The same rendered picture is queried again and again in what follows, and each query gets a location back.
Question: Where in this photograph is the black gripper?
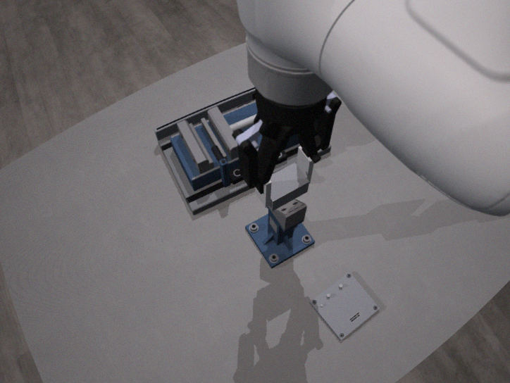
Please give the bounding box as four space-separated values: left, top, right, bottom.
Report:
232 88 342 208

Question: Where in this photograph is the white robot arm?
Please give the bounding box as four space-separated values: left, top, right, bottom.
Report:
237 0 510 217

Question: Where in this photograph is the grey flat bar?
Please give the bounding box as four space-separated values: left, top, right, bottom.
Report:
201 118 228 161
189 123 214 169

